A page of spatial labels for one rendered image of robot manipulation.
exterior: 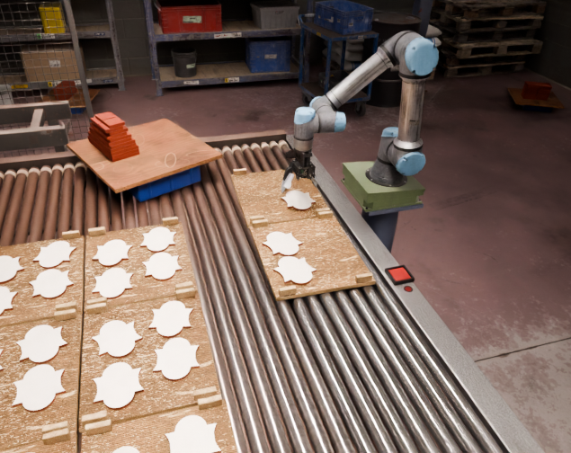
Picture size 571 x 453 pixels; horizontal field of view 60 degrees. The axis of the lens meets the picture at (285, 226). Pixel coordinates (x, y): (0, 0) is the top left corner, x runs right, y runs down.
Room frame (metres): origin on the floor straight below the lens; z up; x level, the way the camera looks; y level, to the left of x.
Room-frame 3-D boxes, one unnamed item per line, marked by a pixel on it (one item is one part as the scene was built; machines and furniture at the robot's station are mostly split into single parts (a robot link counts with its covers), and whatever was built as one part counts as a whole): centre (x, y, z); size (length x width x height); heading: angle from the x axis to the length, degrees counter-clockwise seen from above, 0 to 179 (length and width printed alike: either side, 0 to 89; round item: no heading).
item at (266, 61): (6.10, 0.29, 0.32); 0.50 x 0.41 x 0.37; 104
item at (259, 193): (1.81, 0.03, 0.93); 0.41 x 0.35 x 0.02; 15
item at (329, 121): (1.77, -0.15, 1.29); 0.11 x 0.11 x 0.08; 13
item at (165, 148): (1.97, 0.64, 1.03); 0.50 x 0.50 x 0.02; 42
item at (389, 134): (1.95, -0.46, 1.12); 0.13 x 0.12 x 0.14; 13
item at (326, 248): (1.41, -0.09, 0.93); 0.41 x 0.35 x 0.02; 17
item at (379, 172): (1.95, -0.45, 1.01); 0.15 x 0.15 x 0.10
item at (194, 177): (1.93, 0.59, 0.97); 0.31 x 0.31 x 0.10; 42
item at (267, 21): (6.08, 0.21, 0.76); 0.50 x 0.36 x 0.24; 114
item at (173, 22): (5.80, 1.15, 0.78); 0.66 x 0.45 x 0.28; 108
